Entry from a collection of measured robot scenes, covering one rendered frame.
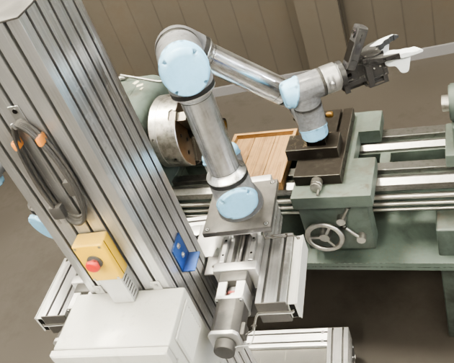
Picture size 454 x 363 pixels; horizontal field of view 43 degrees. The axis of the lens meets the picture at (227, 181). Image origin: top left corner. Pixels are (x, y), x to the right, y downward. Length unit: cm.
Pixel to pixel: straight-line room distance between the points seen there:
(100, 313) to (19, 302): 231
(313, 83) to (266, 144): 110
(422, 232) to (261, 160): 72
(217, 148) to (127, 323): 51
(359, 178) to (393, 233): 40
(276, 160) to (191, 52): 118
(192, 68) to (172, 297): 61
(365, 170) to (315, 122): 71
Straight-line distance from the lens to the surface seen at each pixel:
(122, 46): 493
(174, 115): 235
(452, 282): 251
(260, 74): 158
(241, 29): 461
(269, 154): 249
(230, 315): 161
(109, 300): 165
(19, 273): 414
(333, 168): 218
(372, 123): 244
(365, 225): 227
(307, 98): 149
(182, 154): 237
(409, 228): 250
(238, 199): 156
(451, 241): 233
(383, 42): 160
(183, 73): 135
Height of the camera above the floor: 232
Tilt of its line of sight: 36 degrees down
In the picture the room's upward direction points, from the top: 22 degrees counter-clockwise
